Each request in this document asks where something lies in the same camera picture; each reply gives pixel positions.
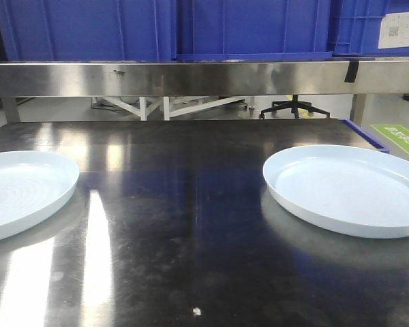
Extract light blue plate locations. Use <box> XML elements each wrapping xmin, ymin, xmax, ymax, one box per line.
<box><xmin>262</xmin><ymin>144</ymin><xmax>409</xmax><ymax>239</ymax></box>
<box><xmin>0</xmin><ymin>151</ymin><xmax>80</xmax><ymax>240</ymax></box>

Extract black office chair base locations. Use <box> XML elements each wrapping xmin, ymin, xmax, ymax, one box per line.
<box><xmin>258</xmin><ymin>95</ymin><xmax>331</xmax><ymax>119</ymax></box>

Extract blue plastic bin middle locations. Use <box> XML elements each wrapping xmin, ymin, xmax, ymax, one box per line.
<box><xmin>177</xmin><ymin>1</ymin><xmax>332</xmax><ymax>61</ymax></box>

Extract blue plastic bin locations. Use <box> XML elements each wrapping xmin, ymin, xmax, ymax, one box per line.
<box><xmin>177</xmin><ymin>1</ymin><xmax>332</xmax><ymax>61</ymax></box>
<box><xmin>327</xmin><ymin>1</ymin><xmax>409</xmax><ymax>57</ymax></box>
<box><xmin>0</xmin><ymin>1</ymin><xmax>177</xmax><ymax>62</ymax></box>

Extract blue plastic edge strip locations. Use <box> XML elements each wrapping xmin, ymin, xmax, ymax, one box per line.
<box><xmin>340</xmin><ymin>119</ymin><xmax>390</xmax><ymax>153</ymax></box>

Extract black tape strip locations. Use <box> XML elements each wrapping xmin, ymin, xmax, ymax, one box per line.
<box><xmin>344</xmin><ymin>59</ymin><xmax>359</xmax><ymax>83</ymax></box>

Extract green floor sign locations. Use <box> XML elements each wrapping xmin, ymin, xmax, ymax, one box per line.
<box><xmin>371</xmin><ymin>124</ymin><xmax>409</xmax><ymax>155</ymax></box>

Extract blue plastic bin right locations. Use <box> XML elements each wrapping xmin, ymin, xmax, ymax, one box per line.
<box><xmin>327</xmin><ymin>1</ymin><xmax>409</xmax><ymax>57</ymax></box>

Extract blue plastic bin left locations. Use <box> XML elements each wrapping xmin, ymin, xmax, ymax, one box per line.
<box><xmin>0</xmin><ymin>1</ymin><xmax>177</xmax><ymax>62</ymax></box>

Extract white paper label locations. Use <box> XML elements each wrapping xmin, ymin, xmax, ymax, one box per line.
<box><xmin>378</xmin><ymin>12</ymin><xmax>409</xmax><ymax>49</ymax></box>

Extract white table frame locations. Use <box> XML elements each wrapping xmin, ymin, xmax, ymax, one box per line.
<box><xmin>91</xmin><ymin>95</ymin><xmax>255</xmax><ymax>121</ymax></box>

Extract steel right shelf post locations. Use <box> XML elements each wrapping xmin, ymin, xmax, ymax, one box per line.
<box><xmin>350</xmin><ymin>94</ymin><xmax>367</xmax><ymax>126</ymax></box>

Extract steel shelf post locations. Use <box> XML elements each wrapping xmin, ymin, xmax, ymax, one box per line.
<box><xmin>350</xmin><ymin>94</ymin><xmax>367</xmax><ymax>126</ymax></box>
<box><xmin>1</xmin><ymin>97</ymin><xmax>20</xmax><ymax>123</ymax></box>

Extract steel left shelf post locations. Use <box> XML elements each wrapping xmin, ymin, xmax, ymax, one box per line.
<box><xmin>1</xmin><ymin>97</ymin><xmax>20</xmax><ymax>123</ymax></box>

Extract stainless steel shelf rail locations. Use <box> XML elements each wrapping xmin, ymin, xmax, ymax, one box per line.
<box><xmin>0</xmin><ymin>57</ymin><xmax>409</xmax><ymax>97</ymax></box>

